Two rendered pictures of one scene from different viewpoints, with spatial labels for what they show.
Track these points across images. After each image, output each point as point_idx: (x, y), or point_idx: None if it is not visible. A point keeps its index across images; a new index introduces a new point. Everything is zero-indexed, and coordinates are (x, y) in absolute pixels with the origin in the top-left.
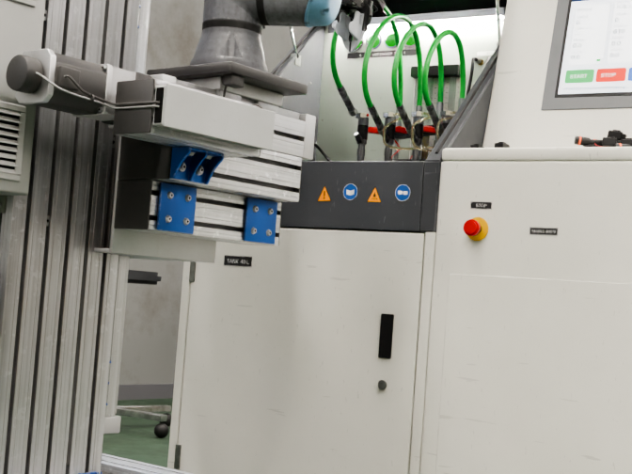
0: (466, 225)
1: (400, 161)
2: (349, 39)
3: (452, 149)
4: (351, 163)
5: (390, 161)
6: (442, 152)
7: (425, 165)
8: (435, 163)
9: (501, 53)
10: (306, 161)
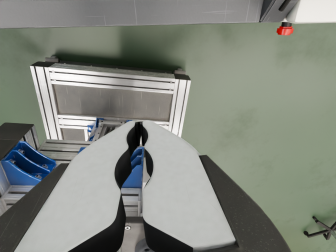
0: (280, 34)
1: (224, 22)
2: (132, 151)
3: (309, 22)
4: (147, 25)
5: (209, 22)
6: (291, 22)
7: (259, 22)
8: (275, 22)
9: None
10: (68, 25)
